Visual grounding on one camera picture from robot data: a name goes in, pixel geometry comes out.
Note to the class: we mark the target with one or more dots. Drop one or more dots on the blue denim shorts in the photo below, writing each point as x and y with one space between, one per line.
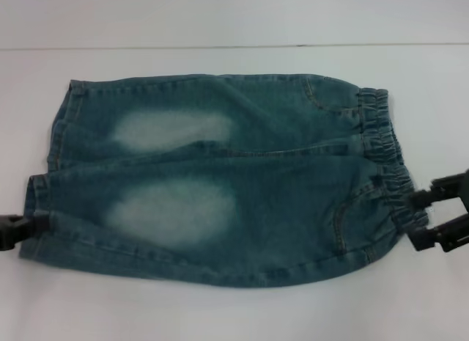
220 216

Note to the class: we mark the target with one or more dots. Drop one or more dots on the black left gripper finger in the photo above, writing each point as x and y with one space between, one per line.
22 232

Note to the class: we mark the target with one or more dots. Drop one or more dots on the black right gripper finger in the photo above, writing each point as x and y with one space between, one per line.
447 234
447 188

